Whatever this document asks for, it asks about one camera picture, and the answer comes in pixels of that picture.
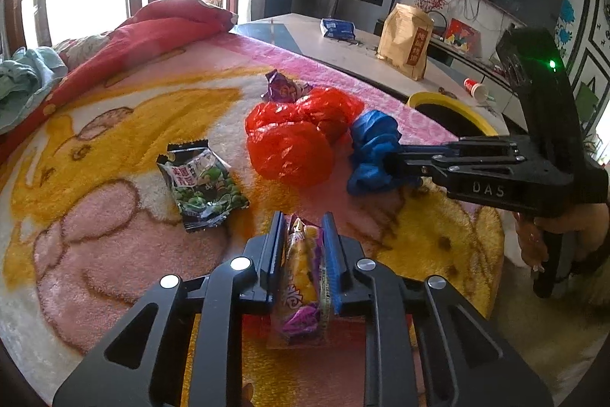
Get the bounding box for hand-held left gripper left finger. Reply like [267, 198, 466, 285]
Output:
[52, 211, 289, 407]

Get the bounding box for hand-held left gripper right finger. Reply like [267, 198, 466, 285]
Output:
[321, 211, 556, 407]

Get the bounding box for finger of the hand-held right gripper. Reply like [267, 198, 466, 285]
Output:
[399, 140, 525, 162]
[385, 154, 451, 189]

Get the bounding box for purple yellow snack wrapper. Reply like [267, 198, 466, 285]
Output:
[267, 215, 331, 346]

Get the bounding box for yellow trash bin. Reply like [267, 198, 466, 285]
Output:
[407, 91, 499, 141]

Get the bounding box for blue plastic bag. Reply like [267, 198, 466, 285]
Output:
[346, 110, 422, 197]

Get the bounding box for green snack packet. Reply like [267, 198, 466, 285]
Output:
[157, 141, 249, 231]

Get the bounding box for red plastic bag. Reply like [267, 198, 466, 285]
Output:
[245, 87, 365, 186]

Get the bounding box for small purple wrapper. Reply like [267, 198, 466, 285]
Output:
[261, 70, 313, 103]

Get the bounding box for person's right hand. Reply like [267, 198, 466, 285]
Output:
[515, 202, 610, 273]

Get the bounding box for red paper cup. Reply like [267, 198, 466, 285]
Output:
[463, 78, 488, 100]

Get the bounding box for white television cabinet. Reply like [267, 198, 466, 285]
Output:
[374, 18, 530, 122]

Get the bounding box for red printed box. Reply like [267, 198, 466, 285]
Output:
[445, 18, 482, 55]

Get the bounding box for brown paper bag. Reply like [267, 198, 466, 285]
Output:
[376, 4, 434, 81]

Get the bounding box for vase with red flowers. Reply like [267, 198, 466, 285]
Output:
[414, 0, 449, 31]

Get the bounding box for white low table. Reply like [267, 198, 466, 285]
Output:
[229, 13, 506, 136]

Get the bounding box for blue tissue pack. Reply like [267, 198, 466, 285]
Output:
[320, 18, 356, 40]

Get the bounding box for red floral quilt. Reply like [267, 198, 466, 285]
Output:
[0, 0, 239, 160]

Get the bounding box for light blue printed cloth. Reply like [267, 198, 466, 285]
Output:
[0, 47, 67, 134]

